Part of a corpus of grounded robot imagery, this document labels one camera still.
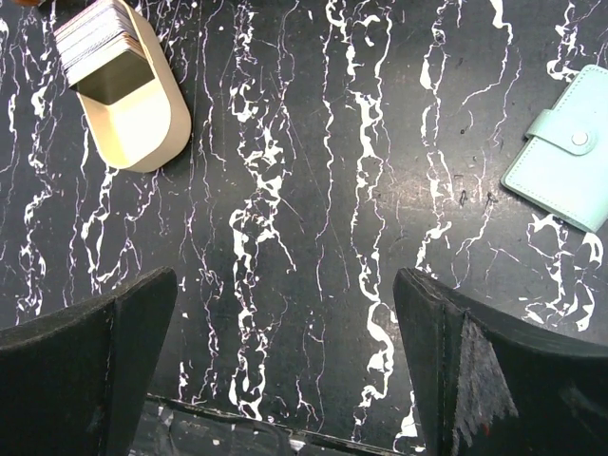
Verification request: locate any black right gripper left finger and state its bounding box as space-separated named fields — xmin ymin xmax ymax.
xmin=1 ymin=267 xmax=178 ymax=455

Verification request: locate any beige oval card tray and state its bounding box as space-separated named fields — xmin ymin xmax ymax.
xmin=66 ymin=1 xmax=192 ymax=173

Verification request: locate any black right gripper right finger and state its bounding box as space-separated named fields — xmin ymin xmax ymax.
xmin=393 ymin=269 xmax=607 ymax=455

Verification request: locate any stack of credit cards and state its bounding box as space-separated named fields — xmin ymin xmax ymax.
xmin=54 ymin=1 xmax=145 ymax=87

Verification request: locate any mint green card holder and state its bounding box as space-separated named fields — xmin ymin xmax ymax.
xmin=501 ymin=65 xmax=607 ymax=233

